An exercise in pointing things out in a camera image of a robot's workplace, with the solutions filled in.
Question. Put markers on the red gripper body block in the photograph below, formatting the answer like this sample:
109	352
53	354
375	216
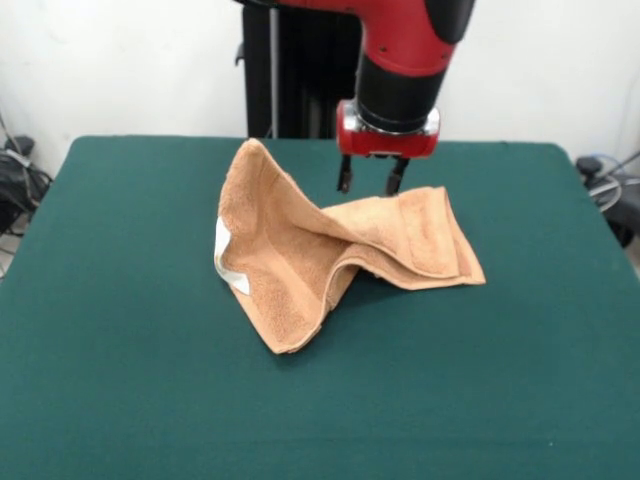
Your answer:
385	142

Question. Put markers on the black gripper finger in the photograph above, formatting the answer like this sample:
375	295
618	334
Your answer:
396	177
345	175

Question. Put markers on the dark green table cloth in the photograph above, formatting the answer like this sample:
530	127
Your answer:
150	350

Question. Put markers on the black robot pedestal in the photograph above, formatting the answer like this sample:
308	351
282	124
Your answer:
300	75

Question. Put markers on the tan terry towel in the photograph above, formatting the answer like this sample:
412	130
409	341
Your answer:
300	250

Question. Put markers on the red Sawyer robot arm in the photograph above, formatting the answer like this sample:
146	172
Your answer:
410	50

